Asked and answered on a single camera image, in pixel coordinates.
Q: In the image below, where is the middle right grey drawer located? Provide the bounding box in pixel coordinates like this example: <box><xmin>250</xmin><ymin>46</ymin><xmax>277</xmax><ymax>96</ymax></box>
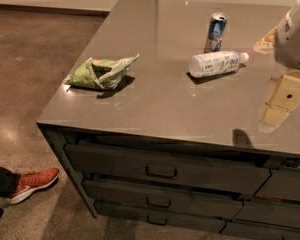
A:
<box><xmin>236</xmin><ymin>201</ymin><xmax>300</xmax><ymax>229</ymax></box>

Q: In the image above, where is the top right grey drawer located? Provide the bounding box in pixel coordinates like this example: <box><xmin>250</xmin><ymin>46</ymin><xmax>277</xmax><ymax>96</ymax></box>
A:
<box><xmin>257</xmin><ymin>158</ymin><xmax>300</xmax><ymax>202</ymax></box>

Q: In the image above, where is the bottom right grey drawer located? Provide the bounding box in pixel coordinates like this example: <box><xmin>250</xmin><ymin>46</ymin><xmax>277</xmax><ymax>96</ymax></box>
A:
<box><xmin>221</xmin><ymin>222</ymin><xmax>300</xmax><ymax>240</ymax></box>

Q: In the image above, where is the blue energy drink can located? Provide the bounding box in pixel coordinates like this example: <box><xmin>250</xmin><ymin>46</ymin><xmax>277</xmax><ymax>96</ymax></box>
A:
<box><xmin>204</xmin><ymin>12</ymin><xmax>228</xmax><ymax>53</ymax></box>

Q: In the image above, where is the grey drawer cabinet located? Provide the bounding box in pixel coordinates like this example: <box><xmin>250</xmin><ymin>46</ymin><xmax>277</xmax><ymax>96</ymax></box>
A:
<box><xmin>36</xmin><ymin>0</ymin><xmax>300</xmax><ymax>240</ymax></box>

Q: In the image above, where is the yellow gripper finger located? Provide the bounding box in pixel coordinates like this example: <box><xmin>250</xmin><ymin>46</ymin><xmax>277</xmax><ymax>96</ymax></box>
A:
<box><xmin>253</xmin><ymin>27</ymin><xmax>277</xmax><ymax>54</ymax></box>
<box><xmin>259</xmin><ymin>69</ymin><xmax>300</xmax><ymax>133</ymax></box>

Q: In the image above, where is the bottom left grey drawer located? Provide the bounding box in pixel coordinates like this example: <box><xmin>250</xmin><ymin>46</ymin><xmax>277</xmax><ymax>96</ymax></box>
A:
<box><xmin>94</xmin><ymin>201</ymin><xmax>226</xmax><ymax>233</ymax></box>

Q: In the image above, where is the grey drawer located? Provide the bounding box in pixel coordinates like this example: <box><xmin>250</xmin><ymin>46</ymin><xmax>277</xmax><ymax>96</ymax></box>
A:
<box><xmin>94</xmin><ymin>201</ymin><xmax>226</xmax><ymax>233</ymax></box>
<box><xmin>82</xmin><ymin>178</ymin><xmax>243</xmax><ymax>219</ymax></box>
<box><xmin>65</xmin><ymin>144</ymin><xmax>270</xmax><ymax>194</ymax></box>
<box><xmin>236</xmin><ymin>201</ymin><xmax>300</xmax><ymax>229</ymax></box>
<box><xmin>221</xmin><ymin>222</ymin><xmax>300</xmax><ymax>240</ymax></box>
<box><xmin>257</xmin><ymin>158</ymin><xmax>300</xmax><ymax>202</ymax></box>

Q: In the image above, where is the clear plastic water bottle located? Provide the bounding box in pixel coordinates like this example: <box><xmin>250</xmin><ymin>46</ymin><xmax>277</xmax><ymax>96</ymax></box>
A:
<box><xmin>188</xmin><ymin>51</ymin><xmax>249</xmax><ymax>78</ymax></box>

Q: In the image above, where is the middle left grey drawer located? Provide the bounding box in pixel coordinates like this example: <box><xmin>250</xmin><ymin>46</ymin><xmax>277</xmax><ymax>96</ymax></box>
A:
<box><xmin>82</xmin><ymin>178</ymin><xmax>243</xmax><ymax>219</ymax></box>

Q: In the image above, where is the orange sneaker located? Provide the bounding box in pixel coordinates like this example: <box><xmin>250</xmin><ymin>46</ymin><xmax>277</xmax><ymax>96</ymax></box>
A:
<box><xmin>7</xmin><ymin>168</ymin><xmax>59</xmax><ymax>204</ymax></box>

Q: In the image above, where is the black trouser leg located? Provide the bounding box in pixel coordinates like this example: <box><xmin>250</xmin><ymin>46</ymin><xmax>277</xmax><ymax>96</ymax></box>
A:
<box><xmin>0</xmin><ymin>167</ymin><xmax>20</xmax><ymax>198</ymax></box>

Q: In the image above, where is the green jalapeno chip bag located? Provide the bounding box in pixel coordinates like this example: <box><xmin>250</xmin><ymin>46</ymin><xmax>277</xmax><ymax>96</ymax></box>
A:
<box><xmin>64</xmin><ymin>55</ymin><xmax>139</xmax><ymax>90</ymax></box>

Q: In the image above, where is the top left grey drawer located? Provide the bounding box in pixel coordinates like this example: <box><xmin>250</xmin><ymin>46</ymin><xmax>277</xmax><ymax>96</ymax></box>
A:
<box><xmin>65</xmin><ymin>144</ymin><xmax>270</xmax><ymax>194</ymax></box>

